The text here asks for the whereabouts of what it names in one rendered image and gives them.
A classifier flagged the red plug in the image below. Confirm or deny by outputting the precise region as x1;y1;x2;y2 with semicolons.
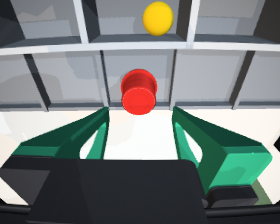
121;69;157;115

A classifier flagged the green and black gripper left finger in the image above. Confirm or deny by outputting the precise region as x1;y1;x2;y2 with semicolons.
9;106;110;159

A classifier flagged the yellow ball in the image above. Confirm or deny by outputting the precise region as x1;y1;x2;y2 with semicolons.
143;1;174;36

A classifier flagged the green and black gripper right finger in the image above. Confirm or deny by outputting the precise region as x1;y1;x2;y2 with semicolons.
171;106;273;195

